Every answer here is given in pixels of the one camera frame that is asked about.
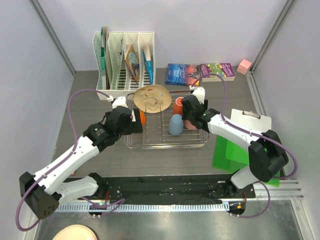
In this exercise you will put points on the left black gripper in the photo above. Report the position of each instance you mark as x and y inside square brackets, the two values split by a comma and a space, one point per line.
[138, 122]

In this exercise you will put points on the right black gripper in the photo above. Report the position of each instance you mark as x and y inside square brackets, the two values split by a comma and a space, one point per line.
[186, 115]

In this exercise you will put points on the orange white bowl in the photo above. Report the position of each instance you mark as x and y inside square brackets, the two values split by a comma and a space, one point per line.
[142, 118]

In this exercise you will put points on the orange ceramic mug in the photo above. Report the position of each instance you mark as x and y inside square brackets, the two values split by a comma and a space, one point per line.
[178, 107]

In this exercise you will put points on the pink plastic cup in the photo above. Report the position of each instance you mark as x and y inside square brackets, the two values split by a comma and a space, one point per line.
[189, 125]

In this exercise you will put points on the blue plastic cup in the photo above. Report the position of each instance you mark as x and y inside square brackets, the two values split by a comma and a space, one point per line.
[175, 126]

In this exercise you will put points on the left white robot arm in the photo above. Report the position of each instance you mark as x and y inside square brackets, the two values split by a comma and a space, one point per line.
[46, 189]

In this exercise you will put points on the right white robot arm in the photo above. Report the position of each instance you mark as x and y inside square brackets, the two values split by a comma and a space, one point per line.
[214, 124]

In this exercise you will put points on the beige bird pattern plate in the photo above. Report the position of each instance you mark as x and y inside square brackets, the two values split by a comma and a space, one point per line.
[152, 99]

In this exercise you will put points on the dark blue paperback book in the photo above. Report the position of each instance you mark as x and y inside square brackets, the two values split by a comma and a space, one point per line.
[182, 74]

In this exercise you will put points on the purple green paperback book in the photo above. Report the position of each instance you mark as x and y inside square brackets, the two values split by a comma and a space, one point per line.
[224, 70]

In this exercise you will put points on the green plastic folder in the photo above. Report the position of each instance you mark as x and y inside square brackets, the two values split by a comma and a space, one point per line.
[246, 165]

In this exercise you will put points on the white clipboard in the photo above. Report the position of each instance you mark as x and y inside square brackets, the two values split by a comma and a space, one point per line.
[246, 124]

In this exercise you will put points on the white mesh file organizer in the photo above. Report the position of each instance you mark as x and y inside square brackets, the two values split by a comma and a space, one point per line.
[121, 82]

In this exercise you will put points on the orange illustrated book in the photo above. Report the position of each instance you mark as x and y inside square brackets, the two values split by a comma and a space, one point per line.
[132, 61]

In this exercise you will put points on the pink cube block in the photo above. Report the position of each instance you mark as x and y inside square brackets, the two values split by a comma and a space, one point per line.
[244, 66]

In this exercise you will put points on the blue white book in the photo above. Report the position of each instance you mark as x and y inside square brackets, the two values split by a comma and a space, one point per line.
[147, 57]

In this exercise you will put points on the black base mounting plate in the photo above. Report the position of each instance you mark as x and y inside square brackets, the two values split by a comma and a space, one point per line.
[174, 189]

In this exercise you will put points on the pink round object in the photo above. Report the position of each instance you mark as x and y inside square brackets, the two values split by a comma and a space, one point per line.
[76, 232]

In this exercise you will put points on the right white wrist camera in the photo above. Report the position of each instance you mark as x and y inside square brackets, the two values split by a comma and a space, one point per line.
[199, 92]

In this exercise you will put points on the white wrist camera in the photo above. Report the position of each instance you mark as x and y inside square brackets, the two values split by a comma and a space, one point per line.
[199, 92]
[119, 101]

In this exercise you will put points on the metal wire dish rack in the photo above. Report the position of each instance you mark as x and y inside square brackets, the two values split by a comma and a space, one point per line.
[156, 134]

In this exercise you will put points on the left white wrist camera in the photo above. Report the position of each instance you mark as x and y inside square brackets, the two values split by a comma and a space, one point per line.
[119, 101]

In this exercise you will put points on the perforated cable duct rail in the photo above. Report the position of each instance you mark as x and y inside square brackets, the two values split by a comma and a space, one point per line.
[132, 208]

